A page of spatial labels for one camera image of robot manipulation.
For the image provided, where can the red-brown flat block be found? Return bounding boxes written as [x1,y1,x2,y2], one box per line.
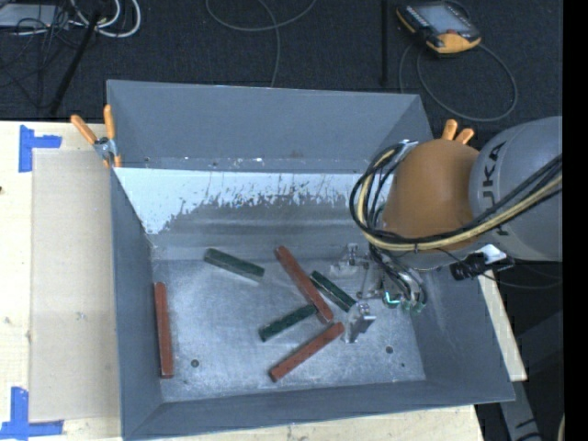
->
[274,245,335,325]
[268,321,346,383]
[153,281,176,380]

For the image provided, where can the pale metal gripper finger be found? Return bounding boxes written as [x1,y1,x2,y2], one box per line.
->
[329,242,369,278]
[344,301,378,345]

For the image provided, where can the black cylinder on white bracket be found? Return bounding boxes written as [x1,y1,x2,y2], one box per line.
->
[449,243,516,281]

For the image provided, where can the grey metal bin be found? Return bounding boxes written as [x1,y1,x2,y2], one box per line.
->
[106,78,517,441]

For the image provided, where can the dark green flat block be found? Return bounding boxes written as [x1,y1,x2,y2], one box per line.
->
[309,269,357,313]
[257,303,320,344]
[203,247,266,282]

